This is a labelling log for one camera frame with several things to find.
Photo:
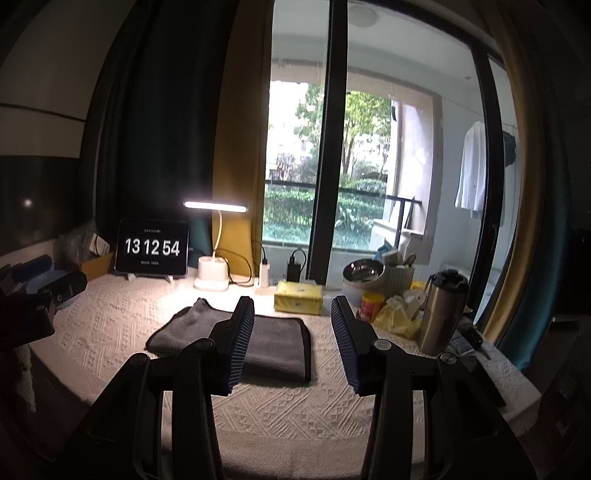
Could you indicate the grey towel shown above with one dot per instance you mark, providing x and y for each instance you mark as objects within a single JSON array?
[{"x": 272, "y": 344}]

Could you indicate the red yellow can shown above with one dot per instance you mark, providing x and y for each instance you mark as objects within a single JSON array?
[{"x": 371, "y": 308}]

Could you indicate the mustard yellow curtain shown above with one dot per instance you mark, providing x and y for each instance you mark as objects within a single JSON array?
[{"x": 242, "y": 138}]

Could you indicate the black power bank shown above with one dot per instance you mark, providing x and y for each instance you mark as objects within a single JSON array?
[{"x": 293, "y": 268}]

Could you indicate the tablet clock display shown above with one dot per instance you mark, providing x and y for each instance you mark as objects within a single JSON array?
[{"x": 152, "y": 247}]

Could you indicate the hanging white shirt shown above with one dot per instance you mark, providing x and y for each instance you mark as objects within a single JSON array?
[{"x": 472, "y": 168}]

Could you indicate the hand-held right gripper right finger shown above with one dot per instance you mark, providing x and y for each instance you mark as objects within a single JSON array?
[{"x": 345, "y": 344}]

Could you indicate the white charger block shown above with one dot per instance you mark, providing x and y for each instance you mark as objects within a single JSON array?
[{"x": 263, "y": 276}]

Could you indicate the white tablet stand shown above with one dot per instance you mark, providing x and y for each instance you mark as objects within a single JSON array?
[{"x": 147, "y": 276}]

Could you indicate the white textured tablecloth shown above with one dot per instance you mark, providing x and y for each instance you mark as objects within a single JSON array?
[{"x": 295, "y": 415}]

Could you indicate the stainless steel bowl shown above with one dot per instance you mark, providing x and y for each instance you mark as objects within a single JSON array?
[{"x": 362, "y": 272}]

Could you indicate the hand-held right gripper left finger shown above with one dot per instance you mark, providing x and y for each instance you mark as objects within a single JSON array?
[{"x": 240, "y": 341}]

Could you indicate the white desk lamp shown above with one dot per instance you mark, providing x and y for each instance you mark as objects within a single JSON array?
[{"x": 213, "y": 272}]

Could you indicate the steel insulated tumbler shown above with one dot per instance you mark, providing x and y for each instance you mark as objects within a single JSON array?
[{"x": 442, "y": 314}]

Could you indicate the dark green curtain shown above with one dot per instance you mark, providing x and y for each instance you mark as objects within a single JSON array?
[{"x": 152, "y": 115}]

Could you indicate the white woven basket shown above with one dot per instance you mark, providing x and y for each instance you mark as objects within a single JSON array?
[{"x": 398, "y": 279}]

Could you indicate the cardboard box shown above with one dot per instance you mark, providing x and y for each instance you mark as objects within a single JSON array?
[{"x": 96, "y": 265}]

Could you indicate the yellow plastic bag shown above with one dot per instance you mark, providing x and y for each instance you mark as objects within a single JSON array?
[{"x": 400, "y": 318}]

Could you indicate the black sliding door frame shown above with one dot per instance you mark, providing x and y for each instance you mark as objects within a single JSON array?
[{"x": 330, "y": 138}]

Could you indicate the yellow tissue pack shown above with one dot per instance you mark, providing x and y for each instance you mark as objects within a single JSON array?
[{"x": 298, "y": 297}]

